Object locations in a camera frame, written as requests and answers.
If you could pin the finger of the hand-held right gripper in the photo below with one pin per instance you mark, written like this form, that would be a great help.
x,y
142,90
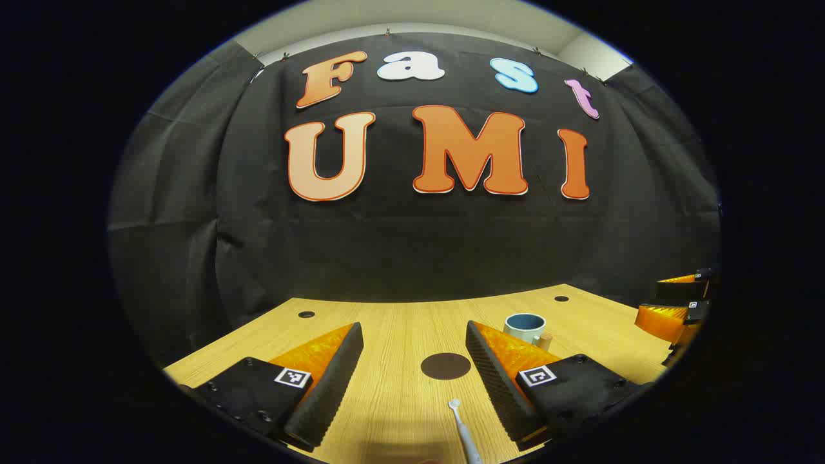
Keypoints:
x,y
677,291
664,322

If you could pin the light blue cup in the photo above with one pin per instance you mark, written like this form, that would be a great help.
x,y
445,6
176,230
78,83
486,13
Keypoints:
x,y
515,334

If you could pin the white toothbrush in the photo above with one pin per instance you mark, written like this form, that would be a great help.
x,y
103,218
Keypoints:
x,y
463,428

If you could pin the black backdrop cloth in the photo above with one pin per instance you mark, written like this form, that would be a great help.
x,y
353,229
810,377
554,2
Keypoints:
x,y
399,245

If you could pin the dark brown round coaster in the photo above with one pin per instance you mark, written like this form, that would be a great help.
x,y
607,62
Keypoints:
x,y
446,366

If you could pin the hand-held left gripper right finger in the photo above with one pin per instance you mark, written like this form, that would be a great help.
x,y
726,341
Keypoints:
x,y
499,380

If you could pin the wooden desktop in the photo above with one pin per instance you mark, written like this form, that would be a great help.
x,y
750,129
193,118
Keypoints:
x,y
399,335

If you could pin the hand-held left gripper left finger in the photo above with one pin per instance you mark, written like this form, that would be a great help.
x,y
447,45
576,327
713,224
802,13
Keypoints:
x,y
325,386

